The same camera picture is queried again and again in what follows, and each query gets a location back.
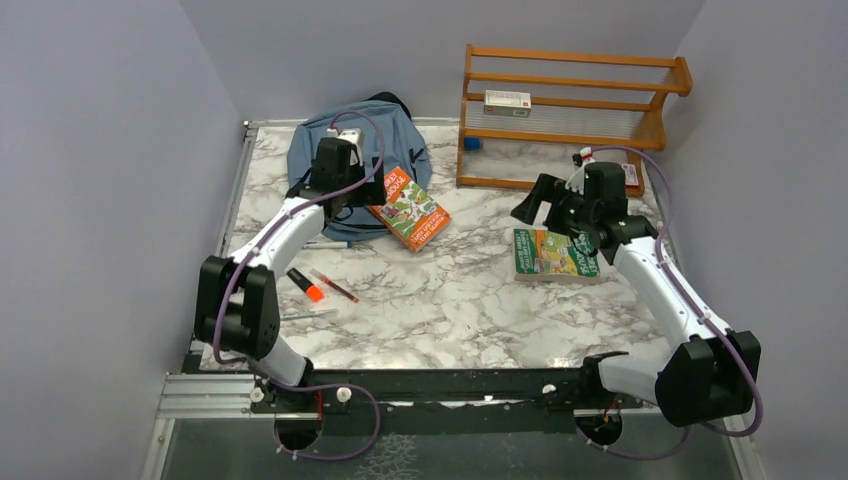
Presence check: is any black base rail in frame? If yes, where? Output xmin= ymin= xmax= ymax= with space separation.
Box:
xmin=182 ymin=354 xmax=664 ymax=439

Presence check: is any orange black highlighter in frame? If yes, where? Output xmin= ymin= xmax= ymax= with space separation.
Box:
xmin=286 ymin=268 xmax=325 ymax=302

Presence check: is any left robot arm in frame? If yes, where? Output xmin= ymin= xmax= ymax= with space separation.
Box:
xmin=194 ymin=129 xmax=385 ymax=411

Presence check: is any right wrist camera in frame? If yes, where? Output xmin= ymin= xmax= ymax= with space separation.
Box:
xmin=569 ymin=147 xmax=596 ymax=190

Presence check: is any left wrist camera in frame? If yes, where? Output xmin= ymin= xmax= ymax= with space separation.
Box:
xmin=326 ymin=126 xmax=364 ymax=166

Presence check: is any orange treehouse book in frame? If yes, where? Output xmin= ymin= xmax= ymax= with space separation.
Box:
xmin=367 ymin=167 xmax=452 ymax=252

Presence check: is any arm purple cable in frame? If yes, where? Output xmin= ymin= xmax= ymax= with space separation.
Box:
xmin=211 ymin=109 xmax=387 ymax=463
xmin=574 ymin=146 xmax=764 ymax=462

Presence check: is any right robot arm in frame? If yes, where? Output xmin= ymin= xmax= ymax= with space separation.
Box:
xmin=510 ymin=162 xmax=763 ymax=436

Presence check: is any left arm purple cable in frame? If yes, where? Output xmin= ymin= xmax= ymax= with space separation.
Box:
xmin=211 ymin=109 xmax=387 ymax=463

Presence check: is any wooden shelf rack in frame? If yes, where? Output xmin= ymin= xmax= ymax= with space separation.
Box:
xmin=455 ymin=44 xmax=693 ymax=197

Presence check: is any red pen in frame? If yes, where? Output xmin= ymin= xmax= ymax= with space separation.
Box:
xmin=310 ymin=268 xmax=360 ymax=303

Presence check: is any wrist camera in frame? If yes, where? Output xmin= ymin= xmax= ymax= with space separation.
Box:
xmin=569 ymin=147 xmax=596 ymax=190
xmin=326 ymin=126 xmax=364 ymax=166

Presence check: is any blue student backpack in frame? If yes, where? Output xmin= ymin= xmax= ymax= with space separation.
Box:
xmin=286 ymin=91 xmax=434 ymax=242

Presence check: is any white box on shelf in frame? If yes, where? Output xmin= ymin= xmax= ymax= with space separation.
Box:
xmin=483 ymin=90 xmax=532 ymax=118

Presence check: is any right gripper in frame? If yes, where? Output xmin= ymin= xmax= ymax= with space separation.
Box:
xmin=512 ymin=172 xmax=598 ymax=239

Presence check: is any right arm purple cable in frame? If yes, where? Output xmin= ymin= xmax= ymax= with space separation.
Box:
xmin=574 ymin=146 xmax=764 ymax=462

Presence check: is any green treehouse book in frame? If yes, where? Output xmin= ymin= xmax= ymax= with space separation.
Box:
xmin=512 ymin=228 xmax=602 ymax=284

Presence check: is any small red white box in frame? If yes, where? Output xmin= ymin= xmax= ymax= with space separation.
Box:
xmin=621 ymin=163 xmax=641 ymax=188

